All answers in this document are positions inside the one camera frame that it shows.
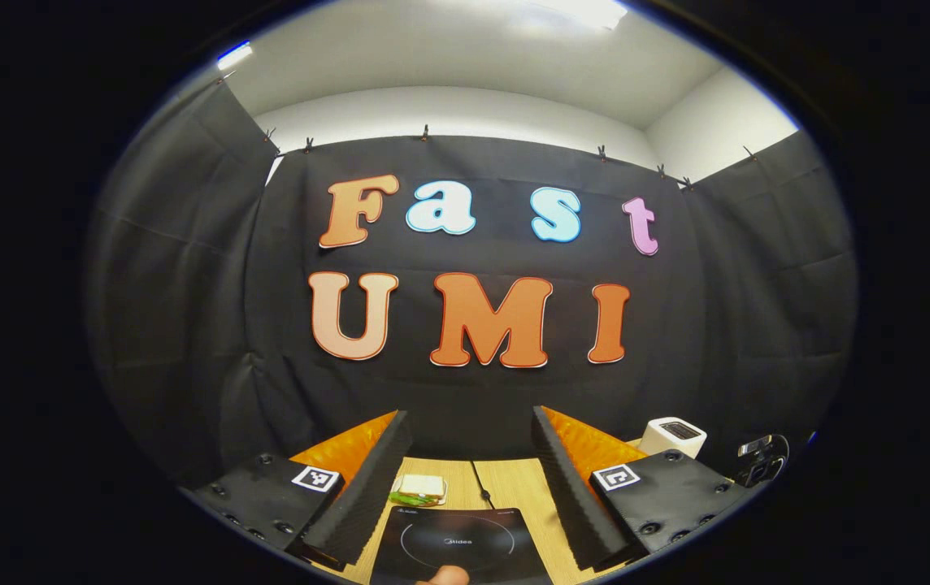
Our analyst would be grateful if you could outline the sandwich with green lettuce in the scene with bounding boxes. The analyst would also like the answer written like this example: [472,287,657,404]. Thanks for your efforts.
[389,474,448,508]

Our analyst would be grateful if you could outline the row of black cloth clips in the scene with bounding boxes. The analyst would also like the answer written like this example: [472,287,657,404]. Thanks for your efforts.
[217,71,758,192]

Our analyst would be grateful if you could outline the white toaster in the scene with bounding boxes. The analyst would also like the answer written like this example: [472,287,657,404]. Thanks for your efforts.
[637,417,708,460]

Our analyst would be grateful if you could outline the black backdrop cloth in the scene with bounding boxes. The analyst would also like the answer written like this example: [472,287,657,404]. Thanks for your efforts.
[83,77,860,488]

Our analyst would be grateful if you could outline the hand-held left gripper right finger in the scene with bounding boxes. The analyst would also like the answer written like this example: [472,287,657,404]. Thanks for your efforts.
[532,405,758,572]

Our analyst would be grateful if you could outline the ceiling light panel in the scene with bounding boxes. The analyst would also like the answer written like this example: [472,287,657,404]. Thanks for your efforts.
[217,41,254,72]

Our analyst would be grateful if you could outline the black induction cooktop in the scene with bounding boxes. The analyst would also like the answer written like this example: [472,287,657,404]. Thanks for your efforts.
[369,506,554,585]

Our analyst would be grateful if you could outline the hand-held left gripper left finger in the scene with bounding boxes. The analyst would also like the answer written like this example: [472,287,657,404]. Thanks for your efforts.
[189,409,415,572]

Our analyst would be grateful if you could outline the black power cable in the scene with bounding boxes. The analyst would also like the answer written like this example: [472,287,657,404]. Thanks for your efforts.
[469,460,497,509]

